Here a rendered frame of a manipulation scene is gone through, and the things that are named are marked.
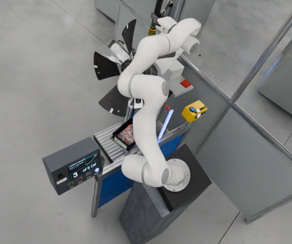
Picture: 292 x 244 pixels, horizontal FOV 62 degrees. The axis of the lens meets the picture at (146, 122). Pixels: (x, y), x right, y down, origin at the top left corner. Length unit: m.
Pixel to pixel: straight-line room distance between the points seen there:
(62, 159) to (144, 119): 0.47
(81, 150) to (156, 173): 0.42
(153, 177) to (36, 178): 1.71
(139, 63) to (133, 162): 0.44
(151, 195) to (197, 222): 1.16
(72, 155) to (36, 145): 1.56
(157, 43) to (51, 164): 0.73
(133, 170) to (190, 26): 0.72
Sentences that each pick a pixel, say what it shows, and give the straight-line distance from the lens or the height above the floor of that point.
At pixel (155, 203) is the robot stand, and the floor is 0.93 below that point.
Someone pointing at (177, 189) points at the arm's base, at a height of 1.06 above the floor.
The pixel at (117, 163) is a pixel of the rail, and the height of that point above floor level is 0.86.
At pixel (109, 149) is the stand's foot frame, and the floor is 0.08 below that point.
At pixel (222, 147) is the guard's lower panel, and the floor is 0.52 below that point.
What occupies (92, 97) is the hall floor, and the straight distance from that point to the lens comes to 3.20.
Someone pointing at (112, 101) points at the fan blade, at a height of 1.00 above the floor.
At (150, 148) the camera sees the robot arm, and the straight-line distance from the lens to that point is 1.05.
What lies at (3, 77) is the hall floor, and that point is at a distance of 3.52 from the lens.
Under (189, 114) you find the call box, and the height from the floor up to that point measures 1.05.
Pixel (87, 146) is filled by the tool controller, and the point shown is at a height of 1.24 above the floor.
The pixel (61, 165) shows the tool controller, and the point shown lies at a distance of 1.23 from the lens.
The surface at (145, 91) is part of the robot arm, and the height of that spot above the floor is 1.68.
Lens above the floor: 2.34
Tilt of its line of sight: 50 degrees down
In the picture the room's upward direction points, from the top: 19 degrees clockwise
